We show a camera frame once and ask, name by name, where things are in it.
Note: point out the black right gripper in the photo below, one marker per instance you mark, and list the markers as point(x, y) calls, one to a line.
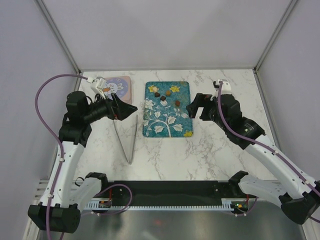
point(200, 100)

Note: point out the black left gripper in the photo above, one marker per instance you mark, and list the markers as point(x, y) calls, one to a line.
point(123, 110)

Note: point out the pink box lid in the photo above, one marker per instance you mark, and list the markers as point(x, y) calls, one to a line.
point(117, 85)

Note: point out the metal serving tongs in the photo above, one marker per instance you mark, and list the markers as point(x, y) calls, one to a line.
point(127, 138)

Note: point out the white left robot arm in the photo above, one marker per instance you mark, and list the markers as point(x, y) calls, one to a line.
point(59, 209)

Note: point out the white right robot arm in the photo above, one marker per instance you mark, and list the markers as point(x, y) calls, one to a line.
point(296, 193)

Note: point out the pink chocolate box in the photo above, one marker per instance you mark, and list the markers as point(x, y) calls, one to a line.
point(129, 95)

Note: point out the teal floral tray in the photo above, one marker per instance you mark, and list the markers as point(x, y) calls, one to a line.
point(162, 119)

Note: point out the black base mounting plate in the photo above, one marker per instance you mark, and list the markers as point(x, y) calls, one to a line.
point(173, 192)

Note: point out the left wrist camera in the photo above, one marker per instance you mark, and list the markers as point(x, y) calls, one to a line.
point(99, 86)

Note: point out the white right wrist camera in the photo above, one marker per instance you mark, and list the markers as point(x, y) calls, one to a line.
point(224, 85)

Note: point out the white slotted cable duct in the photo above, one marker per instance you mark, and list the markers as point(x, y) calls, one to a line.
point(223, 205)

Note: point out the aluminium frame rail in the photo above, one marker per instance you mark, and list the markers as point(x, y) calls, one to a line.
point(57, 34)

